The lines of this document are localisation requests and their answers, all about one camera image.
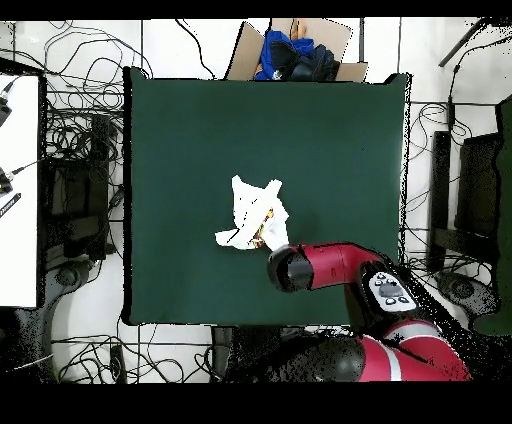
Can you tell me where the white printed t-shirt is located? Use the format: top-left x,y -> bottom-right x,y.
214,174 -> 291,252

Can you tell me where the dark green table cloth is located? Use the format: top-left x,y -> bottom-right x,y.
122,65 -> 412,327

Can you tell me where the brown cardboard box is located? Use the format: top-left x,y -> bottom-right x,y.
223,17 -> 370,83

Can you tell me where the dark navy garment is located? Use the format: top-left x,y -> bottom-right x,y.
269,39 -> 341,82

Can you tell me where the black metal stand base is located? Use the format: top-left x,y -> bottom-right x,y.
427,129 -> 503,273
39,113 -> 117,261

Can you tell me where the blue garment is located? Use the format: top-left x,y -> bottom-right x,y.
254,29 -> 317,82

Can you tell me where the black power strip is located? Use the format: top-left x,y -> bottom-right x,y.
109,343 -> 128,384

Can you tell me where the white side table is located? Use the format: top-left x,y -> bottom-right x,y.
0,73 -> 41,309

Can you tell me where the black label strip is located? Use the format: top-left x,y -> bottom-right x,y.
0,192 -> 22,219

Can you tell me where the dark metal rod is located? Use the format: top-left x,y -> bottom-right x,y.
437,17 -> 487,68

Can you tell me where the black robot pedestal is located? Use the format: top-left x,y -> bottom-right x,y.
209,325 -> 305,383

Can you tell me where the black cable tangle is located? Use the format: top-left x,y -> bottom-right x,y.
51,315 -> 225,383
0,19 -> 155,161
399,101 -> 475,281

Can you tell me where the single black cable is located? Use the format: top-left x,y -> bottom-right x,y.
174,18 -> 217,80

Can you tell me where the grey pedestal leg with caster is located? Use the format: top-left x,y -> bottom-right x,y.
433,269 -> 501,321
39,259 -> 97,321

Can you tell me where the black cable with adapter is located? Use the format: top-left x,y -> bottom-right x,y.
446,35 -> 512,135

